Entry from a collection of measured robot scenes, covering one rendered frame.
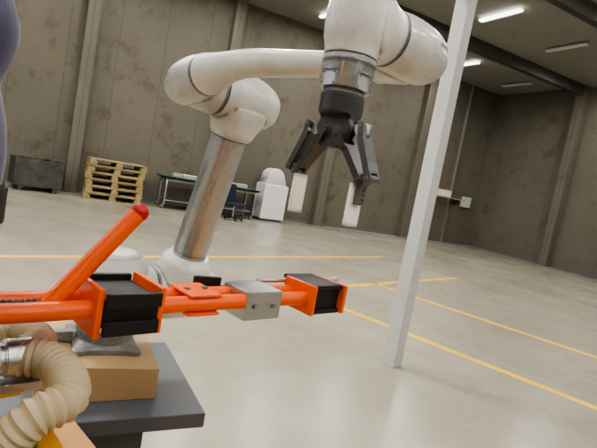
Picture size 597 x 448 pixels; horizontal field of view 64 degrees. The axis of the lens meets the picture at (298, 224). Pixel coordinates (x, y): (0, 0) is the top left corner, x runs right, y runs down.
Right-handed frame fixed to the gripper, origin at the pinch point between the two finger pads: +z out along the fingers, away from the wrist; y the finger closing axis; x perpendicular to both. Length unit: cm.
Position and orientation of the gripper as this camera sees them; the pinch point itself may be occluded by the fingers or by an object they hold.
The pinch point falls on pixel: (321, 212)
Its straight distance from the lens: 82.4
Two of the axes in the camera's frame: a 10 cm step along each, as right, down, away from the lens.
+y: 6.6, 1.9, -7.2
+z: -1.8, 9.8, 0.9
